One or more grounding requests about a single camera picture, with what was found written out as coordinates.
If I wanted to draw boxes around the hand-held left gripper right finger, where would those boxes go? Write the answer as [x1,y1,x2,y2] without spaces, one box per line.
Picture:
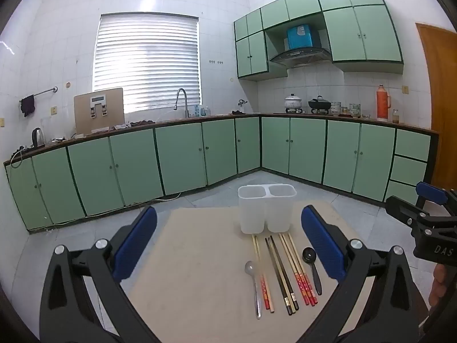
[296,205,420,343]

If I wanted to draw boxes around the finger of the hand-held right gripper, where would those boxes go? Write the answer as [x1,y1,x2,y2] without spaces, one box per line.
[415,182,457,218]
[385,195,430,228]

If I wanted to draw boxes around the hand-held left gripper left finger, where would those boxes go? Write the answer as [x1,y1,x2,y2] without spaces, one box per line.
[39,205,159,343]

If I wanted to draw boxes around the black plastic spoon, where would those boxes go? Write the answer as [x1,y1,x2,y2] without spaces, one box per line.
[302,247,322,296]

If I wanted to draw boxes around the red flower-patterned chopstick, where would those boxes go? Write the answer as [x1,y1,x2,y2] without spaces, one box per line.
[280,234,312,306]
[287,232,318,304]

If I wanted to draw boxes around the black chopstick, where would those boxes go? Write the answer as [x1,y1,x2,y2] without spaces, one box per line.
[269,236,300,311]
[265,238,292,316]

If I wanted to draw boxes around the light wooden chopstick red end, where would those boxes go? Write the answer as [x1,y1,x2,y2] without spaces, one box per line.
[252,235,269,310]
[254,235,275,312]

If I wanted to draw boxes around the white two-compartment utensil holder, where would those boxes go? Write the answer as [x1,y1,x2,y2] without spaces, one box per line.
[238,184,297,234]

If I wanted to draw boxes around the metal spoon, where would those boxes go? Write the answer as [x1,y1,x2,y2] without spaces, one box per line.
[244,261,263,320]

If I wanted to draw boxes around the person's right hand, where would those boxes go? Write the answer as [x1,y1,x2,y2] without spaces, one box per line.
[428,262,451,307]

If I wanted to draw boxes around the tan chopstick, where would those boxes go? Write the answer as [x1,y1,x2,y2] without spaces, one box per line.
[274,236,296,312]

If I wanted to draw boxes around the green base cabinets with counter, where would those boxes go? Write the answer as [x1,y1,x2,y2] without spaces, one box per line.
[3,112,440,231]

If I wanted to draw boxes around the brown wooden door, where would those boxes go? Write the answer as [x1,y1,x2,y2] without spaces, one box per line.
[415,22,457,195]

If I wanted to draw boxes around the orange thermos flask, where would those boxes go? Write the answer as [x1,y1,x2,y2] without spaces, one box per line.
[376,85,392,121]

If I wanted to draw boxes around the brown cardboard board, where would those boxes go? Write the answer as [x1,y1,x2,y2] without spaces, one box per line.
[74,87,125,136]

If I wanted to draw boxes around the black wok with lid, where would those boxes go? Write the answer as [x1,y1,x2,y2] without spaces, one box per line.
[308,96,331,112]

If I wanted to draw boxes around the white lidded pot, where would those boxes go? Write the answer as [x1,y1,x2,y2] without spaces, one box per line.
[284,93,303,110]

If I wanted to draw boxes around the steel electric kettle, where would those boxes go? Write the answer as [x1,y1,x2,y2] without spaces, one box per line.
[31,127,46,148]

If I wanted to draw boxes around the metal kitchen faucet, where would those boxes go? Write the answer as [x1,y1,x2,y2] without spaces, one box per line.
[174,88,190,118]

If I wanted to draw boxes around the dark hanging cloth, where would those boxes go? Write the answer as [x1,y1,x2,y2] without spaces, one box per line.
[20,95,36,117]

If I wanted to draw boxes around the white window blinds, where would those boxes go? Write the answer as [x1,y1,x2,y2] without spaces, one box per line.
[93,13,202,113]

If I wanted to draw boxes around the black range hood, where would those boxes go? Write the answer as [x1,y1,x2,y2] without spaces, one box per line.
[268,47,332,68]

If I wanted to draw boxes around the blue box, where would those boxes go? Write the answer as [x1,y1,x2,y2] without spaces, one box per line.
[286,24,321,51]

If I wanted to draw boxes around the white floor cable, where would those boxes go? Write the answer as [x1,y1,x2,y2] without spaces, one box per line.
[46,191,183,230]

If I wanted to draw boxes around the black power cable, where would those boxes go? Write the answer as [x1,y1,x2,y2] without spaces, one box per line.
[10,145,33,168]

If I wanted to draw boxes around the green wall cabinets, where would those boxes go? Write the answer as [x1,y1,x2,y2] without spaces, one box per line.
[234,0,405,79]

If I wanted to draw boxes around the metal towel rail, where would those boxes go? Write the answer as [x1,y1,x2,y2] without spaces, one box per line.
[19,86,58,102]

